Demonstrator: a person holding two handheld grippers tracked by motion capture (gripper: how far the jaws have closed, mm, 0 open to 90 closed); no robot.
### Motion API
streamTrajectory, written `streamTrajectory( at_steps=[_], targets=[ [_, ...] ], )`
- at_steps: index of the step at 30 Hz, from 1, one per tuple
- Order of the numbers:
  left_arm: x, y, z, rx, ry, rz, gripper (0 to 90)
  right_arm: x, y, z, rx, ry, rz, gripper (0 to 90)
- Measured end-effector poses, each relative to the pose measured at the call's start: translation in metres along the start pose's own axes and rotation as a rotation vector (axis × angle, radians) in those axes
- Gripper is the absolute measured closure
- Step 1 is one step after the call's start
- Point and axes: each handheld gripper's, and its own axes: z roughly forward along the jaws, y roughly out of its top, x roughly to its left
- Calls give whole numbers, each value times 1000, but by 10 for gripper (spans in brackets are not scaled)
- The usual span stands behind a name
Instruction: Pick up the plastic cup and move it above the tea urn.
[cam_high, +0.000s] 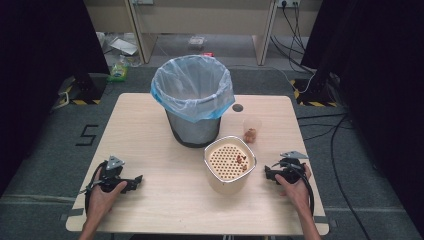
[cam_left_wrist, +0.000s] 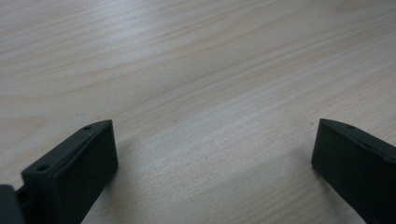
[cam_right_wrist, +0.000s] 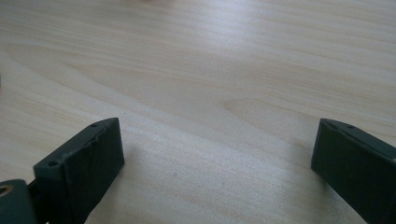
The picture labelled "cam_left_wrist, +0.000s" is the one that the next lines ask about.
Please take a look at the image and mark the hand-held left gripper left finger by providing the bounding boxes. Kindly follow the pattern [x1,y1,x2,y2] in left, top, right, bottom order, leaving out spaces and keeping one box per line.
[21,119,120,224]

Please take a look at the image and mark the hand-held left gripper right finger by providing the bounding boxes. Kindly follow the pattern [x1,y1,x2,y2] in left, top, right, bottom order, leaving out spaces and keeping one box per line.
[310,118,396,224]

